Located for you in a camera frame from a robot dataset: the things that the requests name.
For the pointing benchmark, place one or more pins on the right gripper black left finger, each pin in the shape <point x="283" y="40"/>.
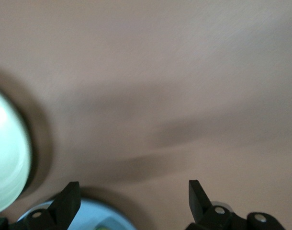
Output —
<point x="64" y="206"/>

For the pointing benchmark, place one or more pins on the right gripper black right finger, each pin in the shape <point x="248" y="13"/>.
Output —
<point x="198" y="203"/>

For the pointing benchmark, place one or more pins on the blue plate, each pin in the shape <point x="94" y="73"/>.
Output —
<point x="93" y="215"/>

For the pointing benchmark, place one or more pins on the light green plate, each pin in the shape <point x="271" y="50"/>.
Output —
<point x="7" y="153"/>

